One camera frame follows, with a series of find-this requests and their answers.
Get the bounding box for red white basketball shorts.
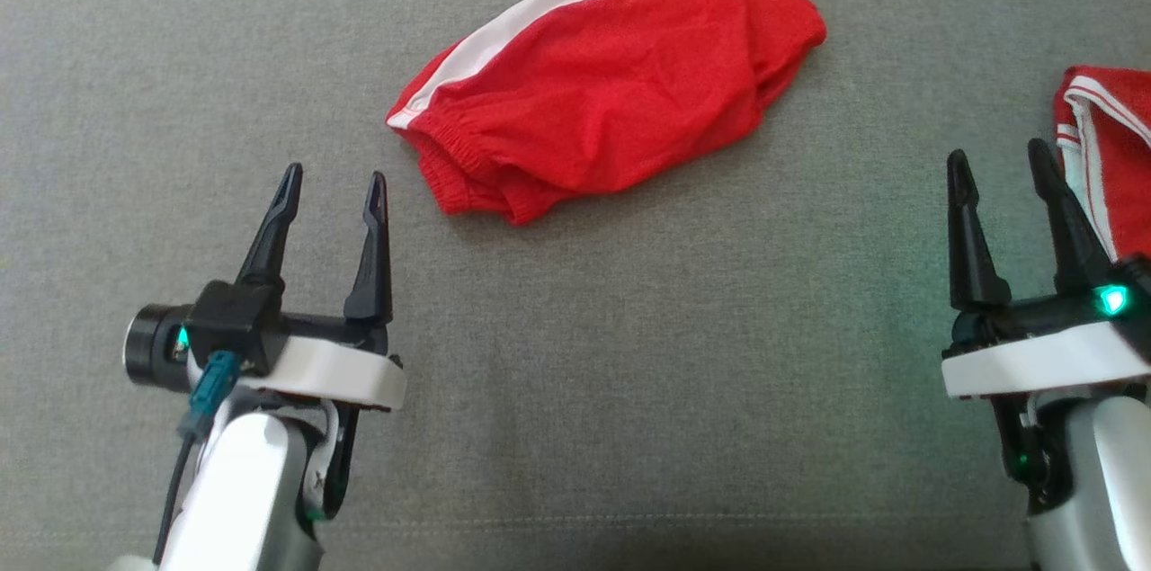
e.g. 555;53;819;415
386;0;828;227

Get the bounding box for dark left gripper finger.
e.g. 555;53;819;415
343;172;395;327
235;162;305;290

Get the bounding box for black cable with teal plug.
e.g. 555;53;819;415
151;350;243;566

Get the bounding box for grey sofa chaise seat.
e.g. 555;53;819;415
0;0;1151;571

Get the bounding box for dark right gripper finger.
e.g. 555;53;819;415
1027;137;1115;296
945;148;1013;314

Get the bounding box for red white basketball jersey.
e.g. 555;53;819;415
1053;65;1151;263

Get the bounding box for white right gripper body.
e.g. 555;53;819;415
941;281;1151;400

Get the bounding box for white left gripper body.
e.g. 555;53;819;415
238;312;407;413

